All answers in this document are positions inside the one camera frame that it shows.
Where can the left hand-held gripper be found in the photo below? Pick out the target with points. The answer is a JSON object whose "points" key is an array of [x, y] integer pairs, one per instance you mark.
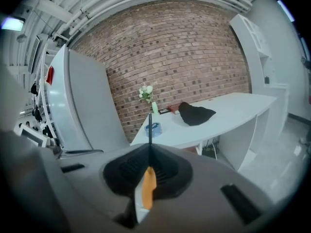
{"points": [[31, 135]]}

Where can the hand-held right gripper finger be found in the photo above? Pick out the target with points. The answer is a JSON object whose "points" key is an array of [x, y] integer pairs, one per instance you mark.
{"points": [[206, 178]]}

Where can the white desk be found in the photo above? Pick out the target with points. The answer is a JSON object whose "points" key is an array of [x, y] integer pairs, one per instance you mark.
{"points": [[218, 115]]}

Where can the black cloth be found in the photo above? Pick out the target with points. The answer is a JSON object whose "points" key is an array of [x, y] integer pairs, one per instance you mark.
{"points": [[194, 115]]}

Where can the silver refrigerator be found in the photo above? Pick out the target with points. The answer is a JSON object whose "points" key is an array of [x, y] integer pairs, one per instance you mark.
{"points": [[90, 105]]}

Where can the grey tape roll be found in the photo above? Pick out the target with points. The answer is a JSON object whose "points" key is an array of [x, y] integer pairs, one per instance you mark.
{"points": [[156, 130]]}

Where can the black bag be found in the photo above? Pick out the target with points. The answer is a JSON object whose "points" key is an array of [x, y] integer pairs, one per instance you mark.
{"points": [[37, 114]]}

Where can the red book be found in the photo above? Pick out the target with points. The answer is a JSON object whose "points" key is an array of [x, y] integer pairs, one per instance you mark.
{"points": [[173, 108]]}

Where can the pale green vase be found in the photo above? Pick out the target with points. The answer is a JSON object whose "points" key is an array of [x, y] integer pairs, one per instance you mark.
{"points": [[155, 108]]}

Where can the black hanging garment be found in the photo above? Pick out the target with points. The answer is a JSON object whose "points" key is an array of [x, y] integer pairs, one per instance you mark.
{"points": [[34, 89]]}

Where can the vase with white flowers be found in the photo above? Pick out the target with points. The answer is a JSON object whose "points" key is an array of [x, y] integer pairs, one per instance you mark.
{"points": [[146, 92]]}

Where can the red tag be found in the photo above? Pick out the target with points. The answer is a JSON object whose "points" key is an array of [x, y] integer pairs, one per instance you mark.
{"points": [[49, 76]]}

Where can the white metal shelf rack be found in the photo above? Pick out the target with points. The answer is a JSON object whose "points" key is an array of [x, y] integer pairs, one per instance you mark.
{"points": [[43, 62]]}

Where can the white cabinet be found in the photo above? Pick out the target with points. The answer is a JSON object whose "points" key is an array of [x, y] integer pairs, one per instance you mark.
{"points": [[255, 57]]}

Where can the round ceiling sensor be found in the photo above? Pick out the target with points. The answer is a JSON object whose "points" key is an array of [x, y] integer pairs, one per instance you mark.
{"points": [[21, 38]]}

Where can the long ceiling light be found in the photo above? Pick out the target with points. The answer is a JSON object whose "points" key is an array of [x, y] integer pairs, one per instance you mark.
{"points": [[12, 23], [286, 10]]}

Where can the bundle of white ceiling pipes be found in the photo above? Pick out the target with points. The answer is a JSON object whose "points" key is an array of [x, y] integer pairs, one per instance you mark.
{"points": [[121, 1]]}

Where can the black picture frame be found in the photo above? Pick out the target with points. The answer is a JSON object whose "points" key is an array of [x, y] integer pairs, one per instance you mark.
{"points": [[163, 111]]}

